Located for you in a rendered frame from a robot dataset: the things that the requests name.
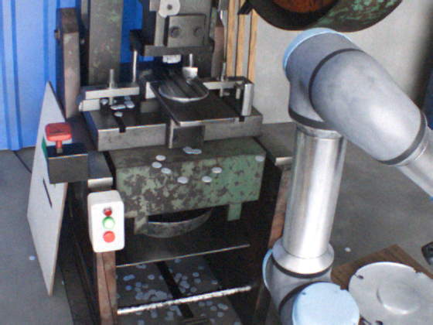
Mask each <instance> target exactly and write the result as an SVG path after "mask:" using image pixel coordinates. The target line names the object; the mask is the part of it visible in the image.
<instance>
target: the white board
mask: <svg viewBox="0 0 433 325"><path fill-rule="evenodd" d="M56 122H66V116H65V114H64V112H63V109H62V107H61V105H60V101H59V100H58V98H57V96H56V92H55V91H54V89H53V85H52V84H51V82H50V81H47V83H46V91H45V97H44V101H43V110H42V114H41V119H40V124H39V134H38V139H37V143H36V153H35V157H34V162H33V168H32V181H31V187H30V191H29V204H28V214H27V217H28V220H29V225H30V228H31V232H32V236H33V240H34V243H35V246H36V251H37V255H38V258H39V263H40V266H41V269H42V272H43V278H44V280H45V284H46V288H47V291H48V293H49V295H52V294H53V291H52V290H53V284H54V283H53V280H54V276H55V274H54V272H55V269H56V258H57V251H58V247H59V239H60V228H61V224H62V219H63V209H64V205H65V197H66V190H67V185H68V183H57V184H49V177H48V173H47V167H46V146H47V145H55V144H56V142H50V141H48V140H47V138H46V133H45V125H47V124H48V123H56Z"/></svg>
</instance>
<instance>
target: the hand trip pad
mask: <svg viewBox="0 0 433 325"><path fill-rule="evenodd" d="M45 133H46V138H47V140H48V141H50V142H56V147H57V148H62V147H63V141H66V140H70V139H71V138H72V131H71V127H70V124H69V123H66V122H56V123H48V124H47V125H45Z"/></svg>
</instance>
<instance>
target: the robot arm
mask: <svg viewBox="0 0 433 325"><path fill-rule="evenodd" d="M282 65H283V67H284V72H285V76H286V78H287V80H288V82H289V83H290V91H289V98H288V104H289V106H288V116H289V117H290V119H291V120H292V121H293V122H294V123H295V124H296V131H295V143H294V150H293V156H292V169H291V175H290V183H289V189H288V202H287V209H286V215H285V227H284V230H283V235H282V237H280V238H279V239H278V240H277V241H276V242H275V243H274V245H273V248H272V249H269V250H268V253H267V254H266V255H265V258H264V262H263V273H264V280H265V281H264V283H265V285H266V286H267V288H268V289H269V291H270V294H271V297H272V298H273V300H274V305H275V307H276V310H277V311H278V315H279V316H280V320H281V322H282V325H357V324H358V322H359V319H360V315H359V308H358V306H357V302H356V301H355V299H354V298H353V297H352V296H351V294H350V293H349V292H347V291H346V290H345V289H344V290H340V286H338V285H334V284H332V280H331V278H330V272H331V268H332V264H333V260H334V251H333V249H332V247H331V244H330V243H329V238H330V233H331V229H332V221H333V217H334V214H335V212H336V204H337V200H338V195H339V187H340V183H341V178H342V173H343V161H344V156H345V152H346V143H347V139H349V140H350V141H351V142H352V143H354V144H356V145H358V146H359V147H360V148H361V149H363V150H364V151H366V152H368V154H370V155H371V156H372V157H374V158H375V159H376V160H377V161H378V162H380V163H381V164H383V165H385V166H396V167H397V168H398V169H399V170H400V171H401V172H402V173H405V174H406V176H408V177H409V178H410V179H411V180H413V181H414V183H416V184H417V185H418V186H420V187H421V188H422V189H423V190H424V191H425V192H426V193H427V194H429V197H430V198H431V201H432V202H433V131H432V130H431V129H430V128H429V127H428V126H427V122H426V118H425V114H424V112H422V111H421V110H420V109H419V108H418V107H417V106H416V105H415V103H414V102H413V101H412V100H411V99H410V98H409V97H408V96H407V95H406V94H405V93H404V91H403V90H402V89H401V88H400V87H399V86H398V85H397V82H396V81H395V80H394V78H392V76H391V75H390V74H389V72H388V71H387V70H386V69H385V68H383V67H382V66H381V65H380V63H379V62H378V61H376V60H375V59H374V58H373V57H372V56H370V55H369V54H368V53H366V52H364V51H363V50H362V49H361V48H359V47H358V46H357V45H356V44H354V43H353V42H352V41H351V40H350V38H349V37H348V36H345V35H343V34H342V33H340V32H337V31H335V30H333V29H328V28H313V29H309V30H308V31H307V30H306V31H304V32H302V33H300V34H299V35H298V36H297V37H295V38H294V39H293V40H292V41H291V42H290V43H289V44H288V48H287V49H286V51H285V54H284V56H283V60H282Z"/></svg>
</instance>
